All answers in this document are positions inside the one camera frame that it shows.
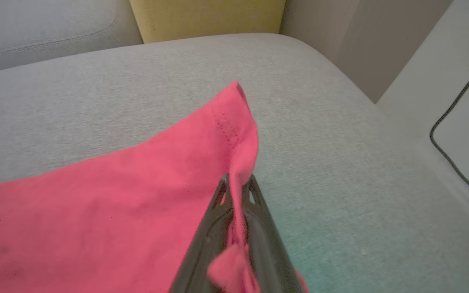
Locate yellow sofa cushion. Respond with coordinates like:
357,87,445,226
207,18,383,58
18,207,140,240
129,0,287,44

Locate grey fabric sofa seat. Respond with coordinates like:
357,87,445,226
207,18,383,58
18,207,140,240
0,33,469,293

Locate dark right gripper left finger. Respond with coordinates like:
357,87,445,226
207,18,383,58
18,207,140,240
169,173,235,293

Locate red basketball jersey white sleeves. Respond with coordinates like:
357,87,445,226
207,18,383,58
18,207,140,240
0,80,311,293

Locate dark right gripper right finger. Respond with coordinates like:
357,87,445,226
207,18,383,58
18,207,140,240
241,174,305,293

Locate black cable on floor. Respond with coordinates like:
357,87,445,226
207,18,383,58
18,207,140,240
429,59,469,201

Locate grey sofa back cushion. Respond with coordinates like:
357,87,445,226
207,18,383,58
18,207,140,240
0,0,144,77

